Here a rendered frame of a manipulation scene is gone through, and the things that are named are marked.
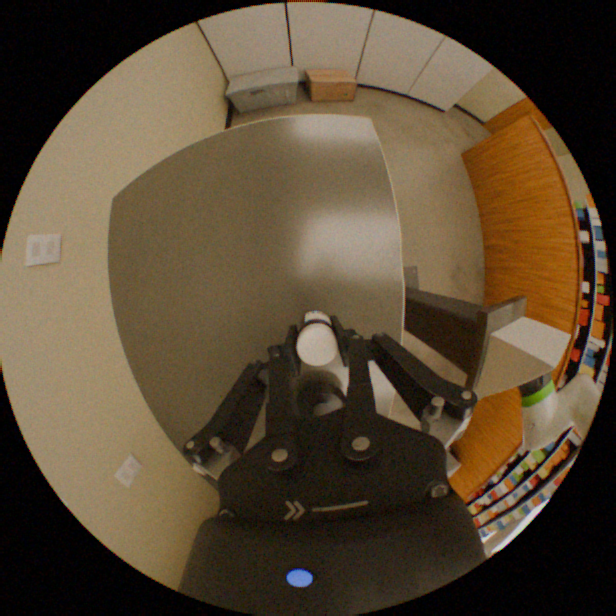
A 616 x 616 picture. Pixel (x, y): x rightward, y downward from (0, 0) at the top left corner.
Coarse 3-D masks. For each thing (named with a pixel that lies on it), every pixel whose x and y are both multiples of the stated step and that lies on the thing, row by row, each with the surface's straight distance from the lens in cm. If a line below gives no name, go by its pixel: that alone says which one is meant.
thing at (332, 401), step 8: (320, 384) 31; (328, 384) 33; (304, 392) 31; (312, 392) 30; (320, 392) 30; (328, 392) 30; (336, 392) 31; (296, 400) 33; (304, 400) 31; (312, 400) 31; (320, 400) 31; (328, 400) 31; (336, 400) 32; (344, 400) 33; (304, 408) 32; (312, 408) 32; (320, 408) 31; (328, 408) 31; (336, 408) 33
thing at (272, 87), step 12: (252, 72) 224; (264, 72) 216; (276, 72) 211; (288, 72) 207; (240, 84) 203; (252, 84) 195; (264, 84) 188; (276, 84) 187; (288, 84) 187; (228, 96) 195; (240, 96) 197; (252, 96) 197; (264, 96) 197; (276, 96) 197; (288, 96) 198; (240, 108) 208; (252, 108) 208
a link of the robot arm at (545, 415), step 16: (528, 400) 64; (544, 400) 63; (560, 400) 69; (528, 416) 65; (544, 416) 65; (560, 416) 68; (528, 432) 67; (544, 432) 67; (560, 432) 71; (528, 448) 70
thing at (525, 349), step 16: (528, 320) 75; (496, 336) 55; (512, 336) 57; (528, 336) 60; (544, 336) 64; (560, 336) 69; (496, 352) 56; (512, 352) 53; (528, 352) 51; (544, 352) 54; (560, 352) 58; (496, 368) 57; (512, 368) 54; (528, 368) 52; (544, 368) 50; (480, 384) 63; (496, 384) 58; (512, 384) 55
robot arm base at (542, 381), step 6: (540, 378) 62; (546, 378) 63; (522, 384) 62; (528, 384) 61; (534, 384) 62; (540, 384) 63; (546, 384) 64; (522, 390) 64; (528, 390) 63; (534, 390) 62; (522, 396) 65
